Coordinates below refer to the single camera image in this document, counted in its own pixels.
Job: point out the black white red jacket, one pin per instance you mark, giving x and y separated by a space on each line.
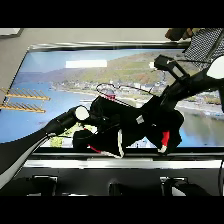
113 128

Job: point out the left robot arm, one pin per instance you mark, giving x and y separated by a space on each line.
23 150

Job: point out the brown garment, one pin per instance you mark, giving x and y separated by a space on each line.
176 33

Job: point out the silver frame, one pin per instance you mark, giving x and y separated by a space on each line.
66 163

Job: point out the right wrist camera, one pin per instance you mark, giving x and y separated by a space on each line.
170 66

